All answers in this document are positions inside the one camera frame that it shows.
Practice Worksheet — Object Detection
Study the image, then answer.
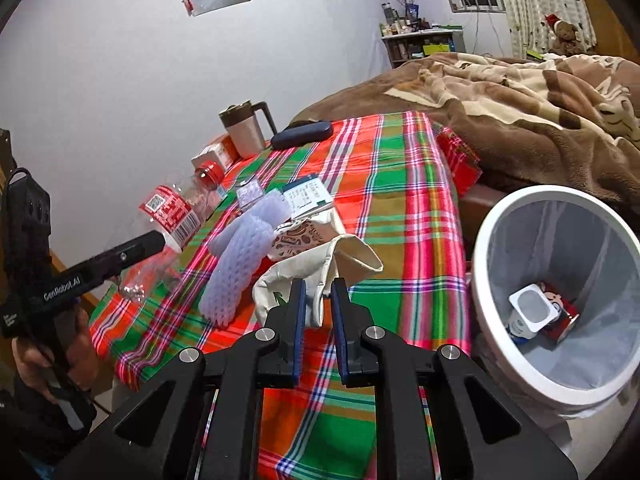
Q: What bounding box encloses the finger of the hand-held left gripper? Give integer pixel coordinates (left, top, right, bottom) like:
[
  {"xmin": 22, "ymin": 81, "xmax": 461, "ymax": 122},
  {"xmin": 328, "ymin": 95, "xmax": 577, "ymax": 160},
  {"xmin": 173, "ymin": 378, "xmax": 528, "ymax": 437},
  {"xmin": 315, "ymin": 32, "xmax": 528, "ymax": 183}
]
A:
[{"xmin": 102, "ymin": 231, "xmax": 167, "ymax": 281}]

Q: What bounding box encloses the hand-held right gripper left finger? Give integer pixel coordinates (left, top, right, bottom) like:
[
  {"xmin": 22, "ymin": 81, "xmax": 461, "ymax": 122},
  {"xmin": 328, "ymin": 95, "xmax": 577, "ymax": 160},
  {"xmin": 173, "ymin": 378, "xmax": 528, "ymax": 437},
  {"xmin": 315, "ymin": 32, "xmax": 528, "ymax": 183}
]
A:
[{"xmin": 52, "ymin": 278, "xmax": 307, "ymax": 480}]

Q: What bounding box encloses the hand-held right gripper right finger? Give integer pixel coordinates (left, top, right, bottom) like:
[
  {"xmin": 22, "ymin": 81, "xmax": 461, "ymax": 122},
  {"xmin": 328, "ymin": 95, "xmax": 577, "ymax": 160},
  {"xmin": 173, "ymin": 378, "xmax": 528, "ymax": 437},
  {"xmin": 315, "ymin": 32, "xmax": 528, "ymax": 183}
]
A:
[{"xmin": 331, "ymin": 277, "xmax": 578, "ymax": 480}]

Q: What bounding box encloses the clear plastic bottle red label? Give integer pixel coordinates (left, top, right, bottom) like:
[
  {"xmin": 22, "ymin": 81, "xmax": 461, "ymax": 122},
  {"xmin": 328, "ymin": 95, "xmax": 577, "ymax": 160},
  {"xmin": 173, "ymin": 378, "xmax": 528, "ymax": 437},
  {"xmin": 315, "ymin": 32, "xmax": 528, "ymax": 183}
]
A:
[{"xmin": 117, "ymin": 160, "xmax": 223, "ymax": 303}]

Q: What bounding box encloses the white trash bin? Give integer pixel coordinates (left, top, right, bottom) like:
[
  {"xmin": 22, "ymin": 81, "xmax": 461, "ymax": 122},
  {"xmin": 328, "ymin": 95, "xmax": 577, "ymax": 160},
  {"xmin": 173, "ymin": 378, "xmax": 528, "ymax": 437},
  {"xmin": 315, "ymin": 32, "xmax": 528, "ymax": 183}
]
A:
[{"xmin": 470, "ymin": 185, "xmax": 640, "ymax": 421}]

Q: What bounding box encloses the person's left hand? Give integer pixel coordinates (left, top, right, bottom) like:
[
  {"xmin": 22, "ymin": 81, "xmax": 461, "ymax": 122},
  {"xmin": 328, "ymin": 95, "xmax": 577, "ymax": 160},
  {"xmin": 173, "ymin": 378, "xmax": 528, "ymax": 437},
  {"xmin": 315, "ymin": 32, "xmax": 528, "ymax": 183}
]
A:
[{"xmin": 12, "ymin": 309, "xmax": 97, "ymax": 396}]

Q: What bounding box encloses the cream cloth bag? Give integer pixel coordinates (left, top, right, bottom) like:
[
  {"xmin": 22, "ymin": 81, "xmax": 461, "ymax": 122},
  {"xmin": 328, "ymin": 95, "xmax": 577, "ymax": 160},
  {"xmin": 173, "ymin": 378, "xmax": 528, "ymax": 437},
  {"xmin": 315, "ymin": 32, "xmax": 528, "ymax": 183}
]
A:
[{"xmin": 252, "ymin": 207, "xmax": 383, "ymax": 328}]

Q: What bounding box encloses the large white foam fruit net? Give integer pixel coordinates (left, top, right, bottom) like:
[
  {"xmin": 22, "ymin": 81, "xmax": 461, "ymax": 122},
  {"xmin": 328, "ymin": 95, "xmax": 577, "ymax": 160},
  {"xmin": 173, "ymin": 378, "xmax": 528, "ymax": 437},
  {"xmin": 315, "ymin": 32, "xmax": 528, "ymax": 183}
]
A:
[{"xmin": 200, "ymin": 212, "xmax": 275, "ymax": 328}]

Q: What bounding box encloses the plaid tablecloth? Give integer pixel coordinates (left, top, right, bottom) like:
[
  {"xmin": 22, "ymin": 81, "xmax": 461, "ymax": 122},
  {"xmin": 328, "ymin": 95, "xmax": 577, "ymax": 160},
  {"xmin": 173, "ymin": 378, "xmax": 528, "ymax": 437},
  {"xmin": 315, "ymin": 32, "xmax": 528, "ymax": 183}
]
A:
[{"xmin": 90, "ymin": 111, "xmax": 483, "ymax": 480}]

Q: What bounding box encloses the orange and white box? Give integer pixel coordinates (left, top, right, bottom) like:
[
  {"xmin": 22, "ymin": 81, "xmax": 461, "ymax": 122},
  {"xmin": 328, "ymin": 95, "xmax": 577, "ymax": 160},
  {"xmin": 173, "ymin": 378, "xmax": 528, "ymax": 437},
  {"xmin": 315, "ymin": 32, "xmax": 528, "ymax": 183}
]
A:
[{"xmin": 191, "ymin": 135, "xmax": 240, "ymax": 171}]

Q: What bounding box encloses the small pink white box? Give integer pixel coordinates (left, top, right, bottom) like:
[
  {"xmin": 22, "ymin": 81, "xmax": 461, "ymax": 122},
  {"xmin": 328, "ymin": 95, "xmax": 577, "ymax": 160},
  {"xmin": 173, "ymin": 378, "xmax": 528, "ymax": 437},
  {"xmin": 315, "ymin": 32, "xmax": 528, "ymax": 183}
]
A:
[{"xmin": 235, "ymin": 176, "xmax": 265, "ymax": 209}]

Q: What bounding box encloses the small white foam fruit net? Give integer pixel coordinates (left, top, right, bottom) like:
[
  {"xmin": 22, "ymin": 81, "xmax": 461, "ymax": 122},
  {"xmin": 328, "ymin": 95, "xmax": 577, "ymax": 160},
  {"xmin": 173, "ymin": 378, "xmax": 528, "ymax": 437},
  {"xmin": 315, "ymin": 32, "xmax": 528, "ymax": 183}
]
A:
[{"xmin": 243, "ymin": 191, "xmax": 291, "ymax": 226}]

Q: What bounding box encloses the white and blue medicine box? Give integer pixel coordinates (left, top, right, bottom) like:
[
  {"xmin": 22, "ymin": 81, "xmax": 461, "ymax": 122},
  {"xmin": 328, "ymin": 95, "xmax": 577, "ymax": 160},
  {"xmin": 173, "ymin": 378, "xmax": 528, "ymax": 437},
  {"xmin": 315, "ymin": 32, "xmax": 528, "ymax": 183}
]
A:
[{"xmin": 281, "ymin": 175, "xmax": 335, "ymax": 221}]

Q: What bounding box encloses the beige mug with brown lid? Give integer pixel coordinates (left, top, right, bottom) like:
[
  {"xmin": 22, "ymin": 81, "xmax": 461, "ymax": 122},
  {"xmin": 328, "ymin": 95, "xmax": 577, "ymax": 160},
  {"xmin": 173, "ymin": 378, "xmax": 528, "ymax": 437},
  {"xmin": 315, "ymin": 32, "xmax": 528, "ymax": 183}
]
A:
[{"xmin": 218, "ymin": 101, "xmax": 279, "ymax": 159}]

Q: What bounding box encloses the white yogurt cup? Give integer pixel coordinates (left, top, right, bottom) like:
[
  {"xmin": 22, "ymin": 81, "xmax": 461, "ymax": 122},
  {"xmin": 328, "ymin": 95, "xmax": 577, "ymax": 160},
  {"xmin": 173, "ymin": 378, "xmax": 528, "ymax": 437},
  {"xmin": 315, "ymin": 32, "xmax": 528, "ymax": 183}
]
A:
[{"xmin": 509, "ymin": 284, "xmax": 556, "ymax": 343}]

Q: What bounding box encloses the dark blue glasses case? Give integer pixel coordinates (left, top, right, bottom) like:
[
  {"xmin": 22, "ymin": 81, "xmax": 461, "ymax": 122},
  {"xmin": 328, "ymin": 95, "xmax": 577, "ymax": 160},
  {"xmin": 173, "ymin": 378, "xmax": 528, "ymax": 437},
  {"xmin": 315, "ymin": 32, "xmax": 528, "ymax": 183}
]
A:
[{"xmin": 271, "ymin": 120, "xmax": 334, "ymax": 151}]

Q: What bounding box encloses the red patterned bag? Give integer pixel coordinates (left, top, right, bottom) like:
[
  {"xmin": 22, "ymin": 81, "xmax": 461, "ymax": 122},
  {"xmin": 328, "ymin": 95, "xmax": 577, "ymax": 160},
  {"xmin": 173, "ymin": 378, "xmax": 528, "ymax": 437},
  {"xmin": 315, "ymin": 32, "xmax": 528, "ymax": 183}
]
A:
[{"xmin": 435, "ymin": 127, "xmax": 482, "ymax": 197}]

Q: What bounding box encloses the red snack wrapper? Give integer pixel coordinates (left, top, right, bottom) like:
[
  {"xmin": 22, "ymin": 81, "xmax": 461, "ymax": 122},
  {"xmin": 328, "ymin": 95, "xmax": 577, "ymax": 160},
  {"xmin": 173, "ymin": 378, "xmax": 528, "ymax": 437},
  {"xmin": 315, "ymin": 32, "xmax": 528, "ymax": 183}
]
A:
[{"xmin": 542, "ymin": 292, "xmax": 581, "ymax": 341}]

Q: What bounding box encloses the brown patterned blanket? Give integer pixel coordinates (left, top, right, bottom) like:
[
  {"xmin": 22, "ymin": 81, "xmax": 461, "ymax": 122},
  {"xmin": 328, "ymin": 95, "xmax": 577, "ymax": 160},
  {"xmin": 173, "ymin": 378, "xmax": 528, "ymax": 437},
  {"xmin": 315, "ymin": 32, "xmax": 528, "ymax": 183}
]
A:
[{"xmin": 290, "ymin": 52, "xmax": 640, "ymax": 211}]

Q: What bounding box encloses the dark shelf with clutter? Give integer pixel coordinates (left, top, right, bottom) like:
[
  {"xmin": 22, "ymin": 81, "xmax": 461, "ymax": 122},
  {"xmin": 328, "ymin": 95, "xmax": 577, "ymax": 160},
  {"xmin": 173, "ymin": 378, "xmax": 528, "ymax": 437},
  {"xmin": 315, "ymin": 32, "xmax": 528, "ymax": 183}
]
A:
[{"xmin": 380, "ymin": 2, "xmax": 466, "ymax": 68}]

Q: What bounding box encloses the teddy bear with red hat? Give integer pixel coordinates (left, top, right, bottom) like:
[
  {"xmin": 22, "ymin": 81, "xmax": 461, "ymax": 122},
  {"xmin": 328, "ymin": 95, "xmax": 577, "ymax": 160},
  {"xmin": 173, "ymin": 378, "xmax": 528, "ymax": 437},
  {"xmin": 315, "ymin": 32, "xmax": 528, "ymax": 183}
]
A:
[{"xmin": 544, "ymin": 14, "xmax": 586, "ymax": 56}]

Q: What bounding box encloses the wooden wardrobe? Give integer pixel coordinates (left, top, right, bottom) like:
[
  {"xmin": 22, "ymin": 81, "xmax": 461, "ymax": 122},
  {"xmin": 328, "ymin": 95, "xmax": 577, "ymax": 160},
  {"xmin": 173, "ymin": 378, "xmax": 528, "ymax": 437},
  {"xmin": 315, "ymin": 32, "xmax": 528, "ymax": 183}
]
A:
[{"xmin": 572, "ymin": 0, "xmax": 640, "ymax": 63}]

